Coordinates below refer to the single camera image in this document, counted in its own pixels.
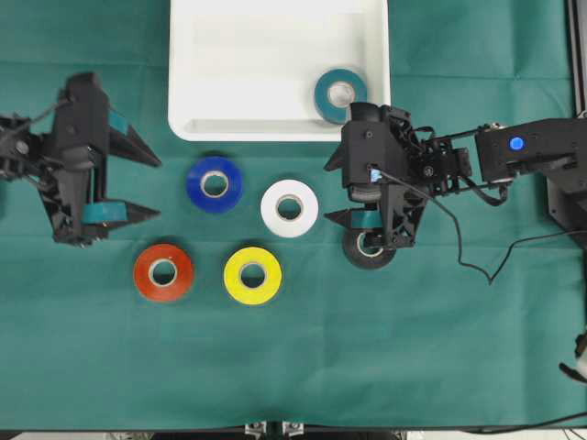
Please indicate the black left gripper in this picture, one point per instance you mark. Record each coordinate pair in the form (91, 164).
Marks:
(74, 148)

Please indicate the blue tape roll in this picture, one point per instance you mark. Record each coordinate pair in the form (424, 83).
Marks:
(214, 184)

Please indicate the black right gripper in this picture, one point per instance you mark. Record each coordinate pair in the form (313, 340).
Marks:
(423, 167)

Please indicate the white tape roll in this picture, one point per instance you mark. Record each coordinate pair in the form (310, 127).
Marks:
(289, 208)

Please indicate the yellow tape roll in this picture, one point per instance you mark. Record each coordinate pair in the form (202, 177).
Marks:
(252, 276)

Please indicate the red tape roll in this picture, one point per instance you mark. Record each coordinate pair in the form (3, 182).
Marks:
(163, 273)

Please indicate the white black object right edge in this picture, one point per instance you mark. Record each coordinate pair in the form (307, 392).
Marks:
(578, 372)

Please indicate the black tape roll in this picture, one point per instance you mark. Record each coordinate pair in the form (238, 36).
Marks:
(363, 257)

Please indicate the green table cloth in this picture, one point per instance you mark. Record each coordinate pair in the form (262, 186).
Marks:
(464, 329)

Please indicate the aluminium frame post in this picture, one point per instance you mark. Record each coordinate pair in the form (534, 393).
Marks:
(576, 11)

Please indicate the metal table clamps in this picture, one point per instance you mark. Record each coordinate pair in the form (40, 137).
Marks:
(274, 430)

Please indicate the white plastic case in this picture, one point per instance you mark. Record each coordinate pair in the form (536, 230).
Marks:
(247, 70)

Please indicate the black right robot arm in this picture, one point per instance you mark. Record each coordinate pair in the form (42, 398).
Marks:
(552, 147)

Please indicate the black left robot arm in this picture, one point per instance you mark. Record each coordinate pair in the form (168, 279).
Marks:
(21, 144)

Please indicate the green tape roll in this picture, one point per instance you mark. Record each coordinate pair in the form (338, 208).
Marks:
(335, 91)

